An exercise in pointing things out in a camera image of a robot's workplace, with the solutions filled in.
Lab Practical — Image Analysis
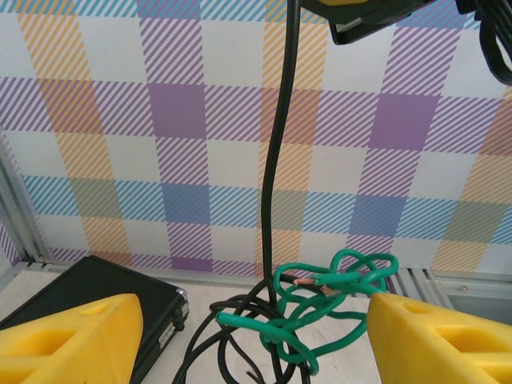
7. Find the black ribbed case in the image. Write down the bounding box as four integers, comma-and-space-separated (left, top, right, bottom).
0, 254, 190, 384

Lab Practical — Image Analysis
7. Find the black cable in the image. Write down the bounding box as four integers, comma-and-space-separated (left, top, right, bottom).
171, 0, 317, 384

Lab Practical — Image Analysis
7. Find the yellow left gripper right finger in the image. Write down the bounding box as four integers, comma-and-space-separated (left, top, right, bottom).
367, 294, 512, 384

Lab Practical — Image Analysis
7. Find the aluminium frame post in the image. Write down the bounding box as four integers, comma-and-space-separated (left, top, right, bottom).
0, 131, 53, 267

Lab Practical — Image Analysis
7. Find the aluminium floor rail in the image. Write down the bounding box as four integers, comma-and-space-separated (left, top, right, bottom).
39, 259, 512, 315

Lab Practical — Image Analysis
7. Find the green cable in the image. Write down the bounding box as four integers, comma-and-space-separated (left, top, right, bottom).
215, 279, 369, 377
274, 248, 401, 321

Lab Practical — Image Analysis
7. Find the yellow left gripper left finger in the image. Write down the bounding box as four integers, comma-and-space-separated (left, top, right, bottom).
0, 294, 144, 384

